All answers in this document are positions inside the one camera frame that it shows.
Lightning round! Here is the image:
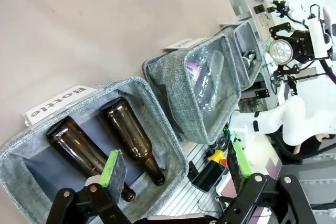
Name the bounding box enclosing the grey fabric plastic basket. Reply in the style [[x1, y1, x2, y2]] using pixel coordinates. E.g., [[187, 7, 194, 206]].
[[143, 34, 242, 145]]

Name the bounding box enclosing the white Plastic label card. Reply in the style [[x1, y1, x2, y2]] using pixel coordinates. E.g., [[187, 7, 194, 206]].
[[164, 37, 208, 51]]

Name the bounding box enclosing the black box device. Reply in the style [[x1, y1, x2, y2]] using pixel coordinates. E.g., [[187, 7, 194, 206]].
[[188, 159, 228, 193]]

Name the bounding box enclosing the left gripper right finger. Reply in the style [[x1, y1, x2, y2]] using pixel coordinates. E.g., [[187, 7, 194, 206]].
[[217, 140, 316, 224]]

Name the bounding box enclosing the large clear plastic bottle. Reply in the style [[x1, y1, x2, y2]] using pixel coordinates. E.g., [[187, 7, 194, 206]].
[[194, 50, 226, 113]]

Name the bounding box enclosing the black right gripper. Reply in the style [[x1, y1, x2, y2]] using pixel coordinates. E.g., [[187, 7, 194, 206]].
[[269, 23, 316, 76]]

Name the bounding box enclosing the small pink-label plastic bottle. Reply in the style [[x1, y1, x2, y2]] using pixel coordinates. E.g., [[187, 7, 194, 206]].
[[185, 60, 204, 84]]

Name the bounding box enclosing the crushed silver can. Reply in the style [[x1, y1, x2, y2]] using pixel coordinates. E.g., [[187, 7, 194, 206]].
[[241, 50, 257, 68]]

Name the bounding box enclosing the yellow red emergency stop button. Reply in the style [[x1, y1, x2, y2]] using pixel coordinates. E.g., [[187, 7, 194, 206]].
[[207, 149, 228, 168]]

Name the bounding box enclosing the beige control panel with buttons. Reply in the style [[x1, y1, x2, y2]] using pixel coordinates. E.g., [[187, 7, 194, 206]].
[[236, 0, 279, 38]]

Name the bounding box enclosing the black device with blue light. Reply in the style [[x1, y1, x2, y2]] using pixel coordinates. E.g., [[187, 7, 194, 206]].
[[267, 0, 291, 19]]

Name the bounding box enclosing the brown glass bottle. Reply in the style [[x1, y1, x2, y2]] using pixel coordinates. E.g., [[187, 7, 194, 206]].
[[100, 100, 166, 187], [46, 115, 137, 202]]

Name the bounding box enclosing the white Bottle label card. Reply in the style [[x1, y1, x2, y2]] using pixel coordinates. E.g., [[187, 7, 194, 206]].
[[22, 84, 97, 127]]

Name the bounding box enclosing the grey fabric bottle basket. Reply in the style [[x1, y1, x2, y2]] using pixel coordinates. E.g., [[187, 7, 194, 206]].
[[0, 76, 190, 224]]

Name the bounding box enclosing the grey fabric can basket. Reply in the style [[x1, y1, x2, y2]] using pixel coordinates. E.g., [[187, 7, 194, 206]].
[[232, 20, 263, 90]]

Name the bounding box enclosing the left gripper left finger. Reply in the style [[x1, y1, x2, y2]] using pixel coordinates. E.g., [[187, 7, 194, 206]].
[[48, 150, 132, 224]]

